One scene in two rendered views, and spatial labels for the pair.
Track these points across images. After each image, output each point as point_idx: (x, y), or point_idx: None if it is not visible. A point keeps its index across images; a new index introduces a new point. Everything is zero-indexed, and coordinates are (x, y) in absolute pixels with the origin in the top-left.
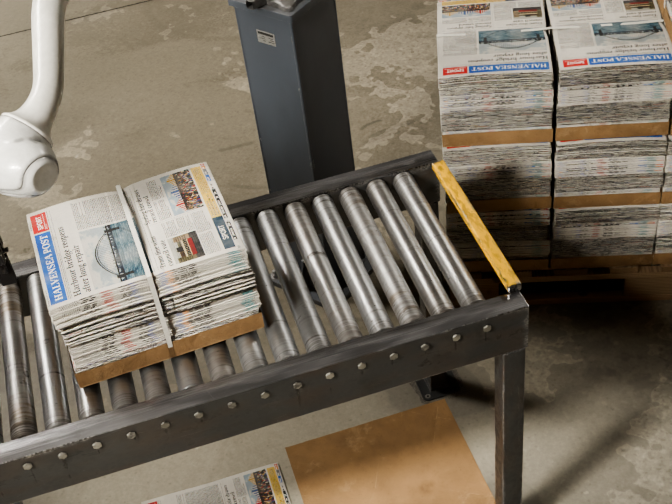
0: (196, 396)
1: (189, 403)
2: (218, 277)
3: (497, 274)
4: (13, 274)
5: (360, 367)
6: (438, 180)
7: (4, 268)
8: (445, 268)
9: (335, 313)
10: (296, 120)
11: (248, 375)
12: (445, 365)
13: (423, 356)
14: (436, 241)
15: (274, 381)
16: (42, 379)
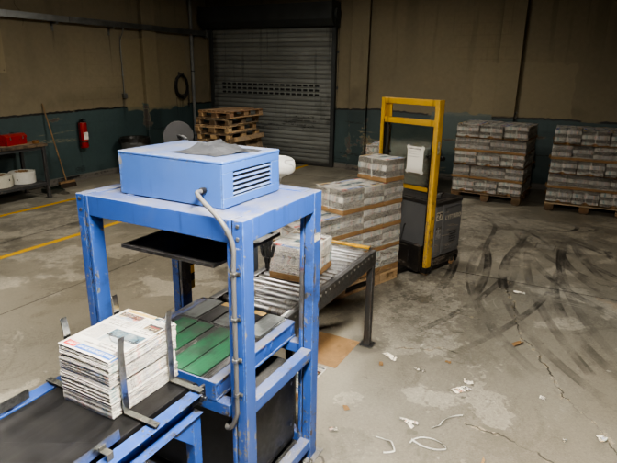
0: (336, 277)
1: (336, 278)
2: (328, 245)
3: (363, 247)
4: (269, 264)
5: (358, 267)
6: None
7: (270, 260)
8: (350, 251)
9: (341, 261)
10: (253, 253)
11: (341, 272)
12: (366, 269)
13: (364, 265)
14: (341, 248)
15: (348, 271)
16: (294, 287)
